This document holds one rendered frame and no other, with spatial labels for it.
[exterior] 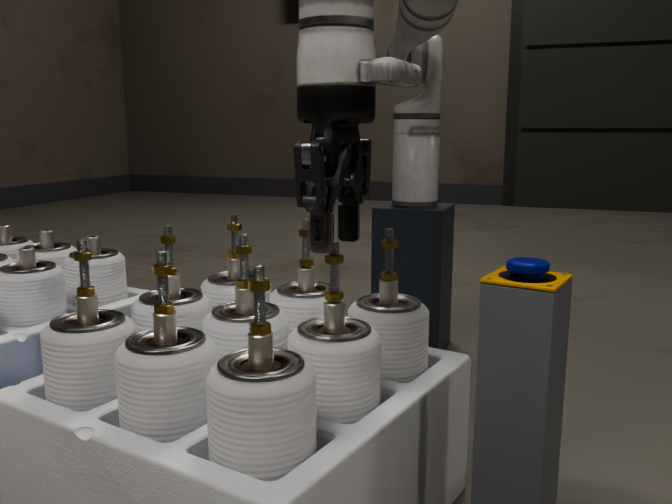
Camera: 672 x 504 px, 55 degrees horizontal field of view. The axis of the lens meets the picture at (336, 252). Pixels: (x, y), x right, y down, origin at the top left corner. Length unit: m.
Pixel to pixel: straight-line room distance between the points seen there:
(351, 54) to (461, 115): 3.38
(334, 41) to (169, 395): 0.35
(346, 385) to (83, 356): 0.27
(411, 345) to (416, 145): 0.60
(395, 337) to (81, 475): 0.34
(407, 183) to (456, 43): 2.78
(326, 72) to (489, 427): 0.37
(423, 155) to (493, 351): 0.68
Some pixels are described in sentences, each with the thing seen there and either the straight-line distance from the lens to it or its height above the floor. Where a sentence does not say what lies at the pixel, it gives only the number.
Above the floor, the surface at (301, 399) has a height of 0.23.
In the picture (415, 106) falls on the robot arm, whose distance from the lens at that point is 1.26.
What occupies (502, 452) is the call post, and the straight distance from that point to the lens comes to 0.67.
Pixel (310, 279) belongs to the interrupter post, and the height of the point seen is 0.27.
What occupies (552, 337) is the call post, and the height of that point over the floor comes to 0.27.
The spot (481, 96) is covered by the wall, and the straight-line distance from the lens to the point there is 3.95.
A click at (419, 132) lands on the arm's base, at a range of 1.25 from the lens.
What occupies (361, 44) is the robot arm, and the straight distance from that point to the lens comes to 0.61.
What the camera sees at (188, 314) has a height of 0.24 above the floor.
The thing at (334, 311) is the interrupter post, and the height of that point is 0.27.
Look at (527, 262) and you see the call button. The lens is 0.63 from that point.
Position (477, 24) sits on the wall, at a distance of 4.00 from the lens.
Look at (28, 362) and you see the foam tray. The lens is 0.98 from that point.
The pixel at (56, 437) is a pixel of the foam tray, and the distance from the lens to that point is 0.69.
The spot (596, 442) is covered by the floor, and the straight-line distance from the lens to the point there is 1.06.
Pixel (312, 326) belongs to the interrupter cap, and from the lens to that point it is 0.67.
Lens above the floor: 0.45
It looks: 11 degrees down
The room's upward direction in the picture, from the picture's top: straight up
